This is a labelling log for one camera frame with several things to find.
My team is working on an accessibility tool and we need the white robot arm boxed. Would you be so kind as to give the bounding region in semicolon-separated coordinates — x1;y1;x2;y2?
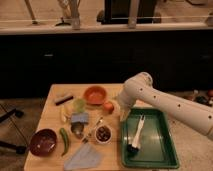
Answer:
117;72;213;141

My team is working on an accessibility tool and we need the green lime toy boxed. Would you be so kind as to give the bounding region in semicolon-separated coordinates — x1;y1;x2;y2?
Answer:
73;98;86;113

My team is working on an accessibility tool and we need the yellow banana toy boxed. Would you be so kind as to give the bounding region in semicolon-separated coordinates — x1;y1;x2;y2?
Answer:
60;105;68;123

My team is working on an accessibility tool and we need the metal fork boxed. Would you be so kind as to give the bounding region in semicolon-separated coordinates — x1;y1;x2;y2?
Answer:
82;117;103;143

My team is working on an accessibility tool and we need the orange bowl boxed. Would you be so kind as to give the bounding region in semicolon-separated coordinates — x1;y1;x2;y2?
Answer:
83;86;107;105

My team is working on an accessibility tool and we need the purple bowl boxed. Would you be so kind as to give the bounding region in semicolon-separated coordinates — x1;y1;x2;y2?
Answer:
29;129;57;157

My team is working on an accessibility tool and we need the green chili pepper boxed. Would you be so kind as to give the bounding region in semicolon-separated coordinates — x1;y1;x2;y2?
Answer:
59;128;69;156

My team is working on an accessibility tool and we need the white dish brush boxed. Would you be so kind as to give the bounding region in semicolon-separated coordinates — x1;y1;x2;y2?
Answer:
127;115;145;154

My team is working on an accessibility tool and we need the black chair base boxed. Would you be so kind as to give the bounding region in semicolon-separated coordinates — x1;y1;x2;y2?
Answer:
0;104;28;155

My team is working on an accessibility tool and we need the dark cabinet front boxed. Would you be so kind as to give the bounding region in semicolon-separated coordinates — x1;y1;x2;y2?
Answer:
0;30;213;98

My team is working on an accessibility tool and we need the light blue cloth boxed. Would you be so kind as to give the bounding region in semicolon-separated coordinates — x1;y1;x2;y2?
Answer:
64;143;102;171

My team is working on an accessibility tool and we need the green plastic tray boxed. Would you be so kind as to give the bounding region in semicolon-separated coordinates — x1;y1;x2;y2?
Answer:
120;107;179;169

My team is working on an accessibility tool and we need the red apple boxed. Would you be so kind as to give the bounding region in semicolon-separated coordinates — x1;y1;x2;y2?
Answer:
103;101;114;114

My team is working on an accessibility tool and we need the small white bowl of food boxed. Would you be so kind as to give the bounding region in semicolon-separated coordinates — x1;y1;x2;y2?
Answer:
95;125;112;144

